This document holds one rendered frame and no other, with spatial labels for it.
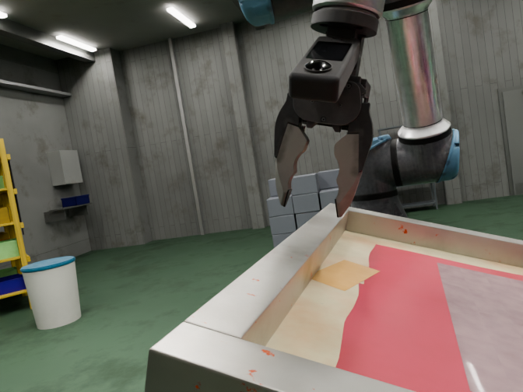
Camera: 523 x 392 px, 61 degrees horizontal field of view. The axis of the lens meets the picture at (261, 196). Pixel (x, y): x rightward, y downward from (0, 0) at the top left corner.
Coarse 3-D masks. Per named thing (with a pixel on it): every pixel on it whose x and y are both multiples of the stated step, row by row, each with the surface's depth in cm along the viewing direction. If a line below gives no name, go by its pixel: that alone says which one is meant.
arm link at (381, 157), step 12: (372, 144) 104; (384, 144) 105; (372, 156) 105; (384, 156) 104; (396, 156) 102; (372, 168) 105; (384, 168) 104; (396, 168) 103; (360, 180) 106; (372, 180) 105; (384, 180) 105; (396, 180) 104; (360, 192) 107; (372, 192) 105
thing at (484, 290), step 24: (384, 264) 57; (408, 264) 59; (432, 264) 61; (456, 264) 62; (384, 288) 48; (408, 288) 49; (432, 288) 51; (456, 288) 52; (480, 288) 53; (504, 288) 55; (480, 312) 45; (504, 312) 46
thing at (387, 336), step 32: (352, 320) 39; (384, 320) 40; (416, 320) 41; (448, 320) 42; (480, 320) 43; (512, 320) 44; (352, 352) 33; (384, 352) 34; (416, 352) 34; (448, 352) 35; (480, 352) 36; (512, 352) 37; (416, 384) 30; (448, 384) 30; (480, 384) 31; (512, 384) 32
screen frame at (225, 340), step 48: (288, 240) 48; (336, 240) 64; (432, 240) 70; (480, 240) 68; (240, 288) 33; (288, 288) 36; (192, 336) 25; (240, 336) 26; (192, 384) 22; (240, 384) 22; (288, 384) 22; (336, 384) 22; (384, 384) 23
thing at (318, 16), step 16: (320, 16) 46; (336, 16) 45; (352, 16) 44; (368, 16) 45; (320, 32) 50; (336, 32) 47; (352, 32) 46; (368, 32) 47; (352, 80) 46; (352, 96) 45; (368, 96) 52; (304, 112) 47; (320, 112) 47; (336, 112) 46; (352, 112) 46; (336, 128) 47
